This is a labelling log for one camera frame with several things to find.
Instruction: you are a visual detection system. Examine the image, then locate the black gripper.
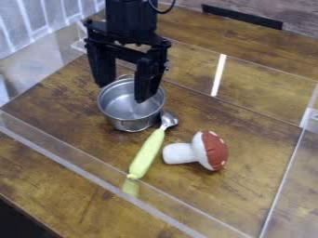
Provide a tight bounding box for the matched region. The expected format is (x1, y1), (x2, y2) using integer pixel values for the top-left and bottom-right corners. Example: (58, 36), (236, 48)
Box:
(85, 0), (172, 103)

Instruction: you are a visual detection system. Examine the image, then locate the red white plush mushroom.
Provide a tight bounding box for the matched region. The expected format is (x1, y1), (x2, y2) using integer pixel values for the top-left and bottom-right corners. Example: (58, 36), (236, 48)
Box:
(164, 130), (229, 171)

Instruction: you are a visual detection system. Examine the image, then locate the silver metal pot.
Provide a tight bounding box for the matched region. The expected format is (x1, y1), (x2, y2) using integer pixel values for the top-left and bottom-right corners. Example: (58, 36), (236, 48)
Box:
(98, 74), (166, 132)

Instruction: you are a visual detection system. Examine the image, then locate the clear acrylic triangular stand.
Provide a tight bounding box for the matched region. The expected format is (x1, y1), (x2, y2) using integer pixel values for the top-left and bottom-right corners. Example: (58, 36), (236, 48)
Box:
(71, 21), (87, 54)

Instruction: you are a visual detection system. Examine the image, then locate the black bar on table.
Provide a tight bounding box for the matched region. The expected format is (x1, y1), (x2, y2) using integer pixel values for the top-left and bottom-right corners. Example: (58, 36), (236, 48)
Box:
(202, 4), (284, 30)

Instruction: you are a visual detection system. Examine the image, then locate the clear acrylic front barrier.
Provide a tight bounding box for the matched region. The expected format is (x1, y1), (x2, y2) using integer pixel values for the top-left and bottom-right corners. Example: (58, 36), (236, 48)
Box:
(0, 110), (253, 238)

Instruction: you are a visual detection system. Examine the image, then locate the black cable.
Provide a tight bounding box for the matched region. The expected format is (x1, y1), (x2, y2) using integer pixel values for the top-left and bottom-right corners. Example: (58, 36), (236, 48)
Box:
(149, 0), (178, 15)

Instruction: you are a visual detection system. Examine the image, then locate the spoon with yellow-green handle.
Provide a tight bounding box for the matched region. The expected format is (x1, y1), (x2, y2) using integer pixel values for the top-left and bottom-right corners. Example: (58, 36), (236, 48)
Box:
(128, 111), (180, 179)

